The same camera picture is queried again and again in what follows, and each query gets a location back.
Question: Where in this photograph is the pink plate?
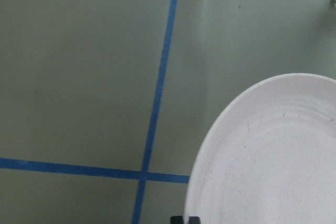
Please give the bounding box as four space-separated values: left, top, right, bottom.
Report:
183 73 335 223

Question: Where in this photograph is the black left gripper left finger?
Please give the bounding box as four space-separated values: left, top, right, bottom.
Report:
170 216 183 224

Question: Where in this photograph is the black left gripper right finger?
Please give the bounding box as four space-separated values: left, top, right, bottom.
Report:
188 216 201 224

